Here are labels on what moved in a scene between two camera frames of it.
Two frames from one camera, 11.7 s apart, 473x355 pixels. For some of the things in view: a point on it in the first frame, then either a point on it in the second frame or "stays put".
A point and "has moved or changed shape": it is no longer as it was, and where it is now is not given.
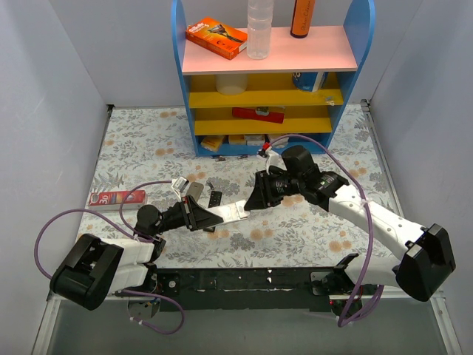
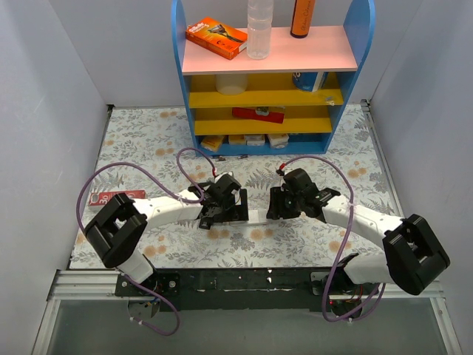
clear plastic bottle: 259,29 stays put
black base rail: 255,288 stays put
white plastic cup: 231,84 stays put
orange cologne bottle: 301,18 stays put
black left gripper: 188,213 → 241,205
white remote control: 230,212 has moved or changed shape
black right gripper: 266,189 → 275,203
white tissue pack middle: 254,139 stays put
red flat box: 265,114 stays put
